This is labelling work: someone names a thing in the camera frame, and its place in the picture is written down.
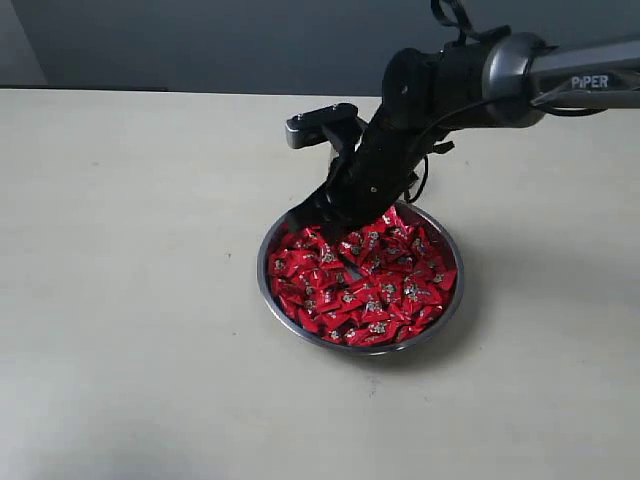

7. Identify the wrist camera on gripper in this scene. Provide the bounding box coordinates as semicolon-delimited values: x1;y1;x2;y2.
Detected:
285;103;367;149

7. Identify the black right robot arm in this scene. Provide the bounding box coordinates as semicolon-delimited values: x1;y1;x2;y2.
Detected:
285;33;639;238

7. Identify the steel bowl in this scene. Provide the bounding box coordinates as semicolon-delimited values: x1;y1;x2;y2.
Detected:
256;199;465;356

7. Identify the steel cup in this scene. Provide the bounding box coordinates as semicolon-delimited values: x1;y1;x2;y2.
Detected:
326;147;349;183

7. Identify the pile of red candies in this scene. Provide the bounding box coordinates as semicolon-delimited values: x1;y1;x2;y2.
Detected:
268;204;459;347

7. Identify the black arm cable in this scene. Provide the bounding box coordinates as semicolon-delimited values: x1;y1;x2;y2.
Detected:
430;0;511;46

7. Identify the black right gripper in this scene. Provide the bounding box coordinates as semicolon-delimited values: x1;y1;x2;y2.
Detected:
285;121;448;240

